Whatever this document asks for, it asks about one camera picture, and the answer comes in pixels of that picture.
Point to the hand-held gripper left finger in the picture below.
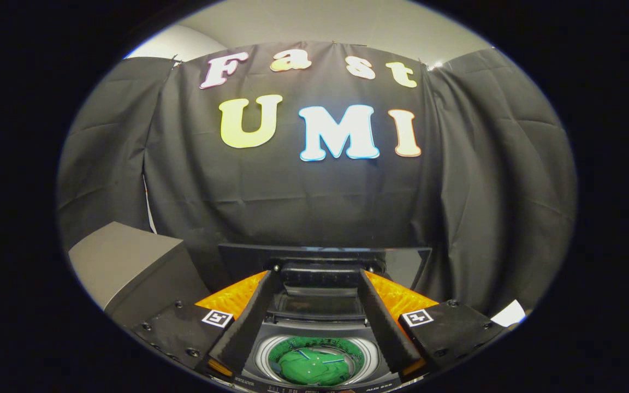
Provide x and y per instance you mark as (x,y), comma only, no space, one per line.
(246,327)

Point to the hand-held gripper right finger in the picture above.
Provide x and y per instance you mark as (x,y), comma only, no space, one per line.
(385,327)

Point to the grey washing machine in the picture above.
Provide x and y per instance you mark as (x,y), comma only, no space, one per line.
(320,308)

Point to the green polo shirt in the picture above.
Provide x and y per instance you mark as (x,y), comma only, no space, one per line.
(314,368)

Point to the white paper sheet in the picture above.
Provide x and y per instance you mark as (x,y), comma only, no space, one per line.
(508,315)

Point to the black backdrop cloth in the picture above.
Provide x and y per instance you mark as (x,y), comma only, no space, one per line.
(303,202)

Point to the grey cabinet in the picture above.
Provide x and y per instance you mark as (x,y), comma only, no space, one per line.
(112,262)

